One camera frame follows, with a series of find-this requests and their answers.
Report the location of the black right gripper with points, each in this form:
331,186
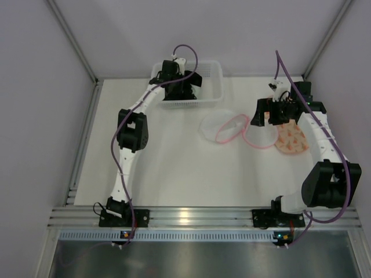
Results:
261,113

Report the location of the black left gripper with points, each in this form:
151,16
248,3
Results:
179,92

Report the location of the white mesh pink-trimmed laundry bag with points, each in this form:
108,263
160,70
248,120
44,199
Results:
222,126

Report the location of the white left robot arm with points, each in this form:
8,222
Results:
132,137

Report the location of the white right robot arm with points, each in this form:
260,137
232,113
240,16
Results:
333,179

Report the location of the peach patterned laundry bag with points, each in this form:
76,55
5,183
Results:
291,140

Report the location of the white plastic basket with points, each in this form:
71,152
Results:
207,90

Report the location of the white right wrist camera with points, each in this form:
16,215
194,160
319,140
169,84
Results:
281,92

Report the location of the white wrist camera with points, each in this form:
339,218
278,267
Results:
181,62
281,92

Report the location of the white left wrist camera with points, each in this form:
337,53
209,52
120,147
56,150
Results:
181,62

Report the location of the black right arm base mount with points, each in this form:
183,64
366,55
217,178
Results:
274,217

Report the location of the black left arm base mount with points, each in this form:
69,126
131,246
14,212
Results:
119,215

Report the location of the aluminium frame rail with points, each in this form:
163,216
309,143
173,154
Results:
75,217

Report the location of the white slotted cable duct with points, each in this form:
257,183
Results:
174,236

